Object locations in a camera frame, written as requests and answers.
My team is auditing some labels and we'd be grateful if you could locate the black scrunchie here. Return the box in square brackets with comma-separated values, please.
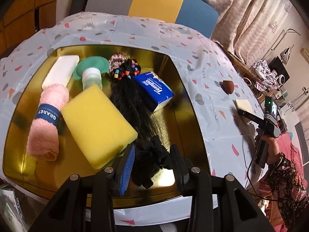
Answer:
[131, 135, 172, 189]

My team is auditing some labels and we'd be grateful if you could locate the yellow green sponge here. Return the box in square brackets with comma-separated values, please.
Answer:
[61, 85, 138, 170]

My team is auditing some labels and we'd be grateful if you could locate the brown makeup sponge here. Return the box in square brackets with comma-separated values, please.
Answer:
[220, 80, 235, 95]

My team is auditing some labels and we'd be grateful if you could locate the black hair wig piece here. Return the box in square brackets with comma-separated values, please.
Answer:
[108, 59, 167, 142]

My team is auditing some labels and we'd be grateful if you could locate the blue tempo tissue pack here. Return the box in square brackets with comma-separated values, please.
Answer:
[134, 71, 174, 113]

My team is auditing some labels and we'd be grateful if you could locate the pink towel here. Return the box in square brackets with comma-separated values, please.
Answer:
[26, 84, 69, 161]

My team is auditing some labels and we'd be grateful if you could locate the green capped small bottle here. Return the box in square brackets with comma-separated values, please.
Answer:
[73, 56, 110, 91]

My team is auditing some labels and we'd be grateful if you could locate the white sponge block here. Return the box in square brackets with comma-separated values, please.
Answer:
[41, 55, 80, 90]

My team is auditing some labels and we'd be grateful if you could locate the person's right forearm sleeve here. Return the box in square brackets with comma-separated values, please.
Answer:
[265, 152, 308, 229]

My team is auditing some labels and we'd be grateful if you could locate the person's right hand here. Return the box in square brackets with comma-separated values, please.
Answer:
[255, 128, 281, 165]

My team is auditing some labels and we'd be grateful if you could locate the patterned plastic tablecloth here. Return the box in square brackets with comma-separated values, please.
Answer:
[0, 11, 269, 226]

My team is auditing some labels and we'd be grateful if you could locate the pink cushion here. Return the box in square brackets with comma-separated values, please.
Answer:
[278, 134, 308, 231]

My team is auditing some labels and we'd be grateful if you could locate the pile of clothes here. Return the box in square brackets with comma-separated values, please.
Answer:
[251, 60, 278, 92]

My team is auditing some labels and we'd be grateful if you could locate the wooden side table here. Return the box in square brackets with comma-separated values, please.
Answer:
[216, 43, 257, 86]

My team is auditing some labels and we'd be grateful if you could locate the gold metal tin tray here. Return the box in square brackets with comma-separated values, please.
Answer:
[2, 44, 210, 208]

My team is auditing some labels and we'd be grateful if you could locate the patterned scrunchie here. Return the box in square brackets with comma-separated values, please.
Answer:
[108, 53, 129, 76]

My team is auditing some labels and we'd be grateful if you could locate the pink patterned curtain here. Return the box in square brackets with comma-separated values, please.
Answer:
[202, 0, 292, 66]

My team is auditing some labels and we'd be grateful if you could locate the plastic bag on floor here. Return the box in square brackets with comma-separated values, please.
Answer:
[1, 189, 28, 232]

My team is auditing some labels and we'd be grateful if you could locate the grey yellow blue chair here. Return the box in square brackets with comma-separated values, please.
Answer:
[84, 0, 219, 39]

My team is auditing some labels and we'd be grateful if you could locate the wooden cabinet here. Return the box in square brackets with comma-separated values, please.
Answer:
[1, 0, 57, 57]

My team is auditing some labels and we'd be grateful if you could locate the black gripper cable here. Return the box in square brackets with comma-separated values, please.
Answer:
[245, 131, 290, 202]

